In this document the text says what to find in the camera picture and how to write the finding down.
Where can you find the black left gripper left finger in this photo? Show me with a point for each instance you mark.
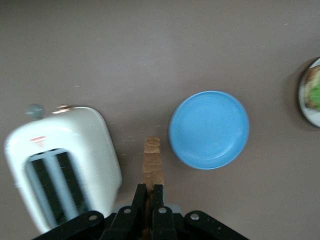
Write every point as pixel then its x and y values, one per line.
pixel 130 217

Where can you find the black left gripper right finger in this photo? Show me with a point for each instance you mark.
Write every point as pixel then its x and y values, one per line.
pixel 162 220

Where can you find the brown bread slice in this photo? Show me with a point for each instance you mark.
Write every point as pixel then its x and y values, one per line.
pixel 152 162
pixel 312 73

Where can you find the green lettuce leaf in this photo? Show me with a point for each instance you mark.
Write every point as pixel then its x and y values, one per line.
pixel 315 93

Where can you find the blue plate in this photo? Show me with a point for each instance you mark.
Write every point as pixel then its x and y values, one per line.
pixel 208 130

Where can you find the beige plate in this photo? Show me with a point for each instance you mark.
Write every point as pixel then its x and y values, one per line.
pixel 301 100

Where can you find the white toaster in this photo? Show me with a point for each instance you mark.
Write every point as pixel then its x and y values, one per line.
pixel 75 130

